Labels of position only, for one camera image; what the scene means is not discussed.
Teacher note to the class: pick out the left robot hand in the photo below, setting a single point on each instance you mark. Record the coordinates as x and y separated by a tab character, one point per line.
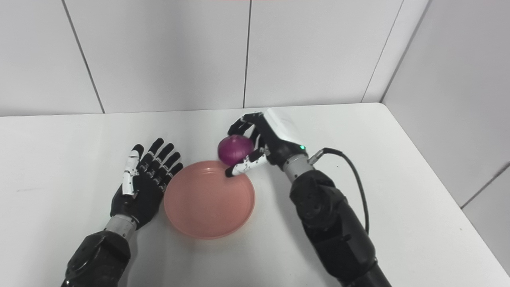
145	187

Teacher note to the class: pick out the pink round plate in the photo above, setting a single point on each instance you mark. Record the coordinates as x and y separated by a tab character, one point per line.
209	199

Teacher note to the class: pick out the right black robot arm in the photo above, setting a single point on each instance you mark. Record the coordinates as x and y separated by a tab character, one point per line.
330	227

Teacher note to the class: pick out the purple red onion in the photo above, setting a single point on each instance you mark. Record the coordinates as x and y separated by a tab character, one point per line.
235	150

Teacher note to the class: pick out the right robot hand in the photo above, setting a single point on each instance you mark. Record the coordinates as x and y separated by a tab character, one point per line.
271	139

